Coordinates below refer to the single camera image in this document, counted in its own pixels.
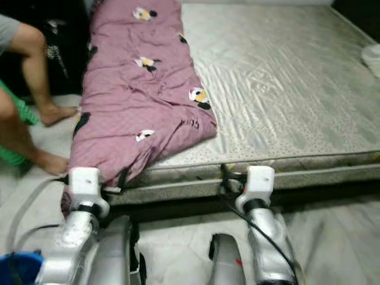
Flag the grey patterned quilted mattress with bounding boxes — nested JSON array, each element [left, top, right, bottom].
[[122, 3, 380, 191]]

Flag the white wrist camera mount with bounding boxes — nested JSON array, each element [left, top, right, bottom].
[[68, 167, 103, 204], [236, 166, 275, 205]]

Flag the silver right robot leg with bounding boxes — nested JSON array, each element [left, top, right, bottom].
[[208, 233, 250, 285]]

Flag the black bag with white print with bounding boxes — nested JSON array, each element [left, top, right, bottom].
[[45, 18, 90, 96]]

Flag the silver robot leg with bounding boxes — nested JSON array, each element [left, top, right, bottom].
[[89, 215, 146, 285], [208, 233, 250, 285]]

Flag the pink quilt with cartoon print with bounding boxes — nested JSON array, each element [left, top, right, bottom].
[[62, 0, 219, 217]]

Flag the blue plastic bucket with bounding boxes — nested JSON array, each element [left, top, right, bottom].
[[0, 252, 42, 285]]

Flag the green plastic stool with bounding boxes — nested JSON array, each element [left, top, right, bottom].
[[0, 80, 39, 167]]

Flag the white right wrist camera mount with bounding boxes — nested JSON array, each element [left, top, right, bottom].
[[236, 166, 275, 205]]

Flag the silver left robot leg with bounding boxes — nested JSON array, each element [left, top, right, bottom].
[[89, 215, 146, 285]]

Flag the dark bed frame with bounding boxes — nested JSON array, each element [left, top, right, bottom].
[[122, 189, 380, 224]]

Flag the thin patterned under mattress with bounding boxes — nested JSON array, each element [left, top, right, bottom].
[[113, 168, 380, 206]]

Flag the black tufted headboard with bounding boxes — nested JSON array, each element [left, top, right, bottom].
[[331, 0, 380, 27]]

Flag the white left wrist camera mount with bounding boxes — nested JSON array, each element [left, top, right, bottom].
[[68, 167, 103, 204]]

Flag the person in grey shorts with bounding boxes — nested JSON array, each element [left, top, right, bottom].
[[0, 15, 79, 176]]

